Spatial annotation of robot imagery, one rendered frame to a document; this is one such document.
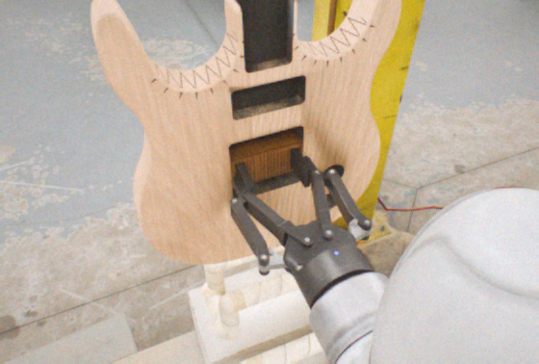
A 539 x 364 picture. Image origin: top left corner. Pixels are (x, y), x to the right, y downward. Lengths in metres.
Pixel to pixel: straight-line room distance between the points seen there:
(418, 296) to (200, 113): 0.34
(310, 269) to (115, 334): 0.73
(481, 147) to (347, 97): 2.53
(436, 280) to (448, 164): 2.67
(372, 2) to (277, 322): 0.56
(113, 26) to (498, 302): 0.37
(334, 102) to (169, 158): 0.21
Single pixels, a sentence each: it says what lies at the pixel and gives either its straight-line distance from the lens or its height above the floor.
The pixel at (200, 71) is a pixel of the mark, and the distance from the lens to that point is 0.53.
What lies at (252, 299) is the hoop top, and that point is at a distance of 0.78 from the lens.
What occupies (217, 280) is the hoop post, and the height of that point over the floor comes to 1.17.
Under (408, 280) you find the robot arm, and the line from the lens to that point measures 0.27.
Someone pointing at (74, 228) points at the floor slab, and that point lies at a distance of 2.59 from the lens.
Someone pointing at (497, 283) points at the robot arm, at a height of 1.69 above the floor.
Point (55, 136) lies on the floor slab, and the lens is 3.19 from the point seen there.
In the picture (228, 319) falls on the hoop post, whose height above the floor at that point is 1.18.
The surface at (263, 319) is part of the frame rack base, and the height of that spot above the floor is 1.10.
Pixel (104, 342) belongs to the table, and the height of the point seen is 0.90.
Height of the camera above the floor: 1.88
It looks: 44 degrees down
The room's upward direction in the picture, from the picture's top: straight up
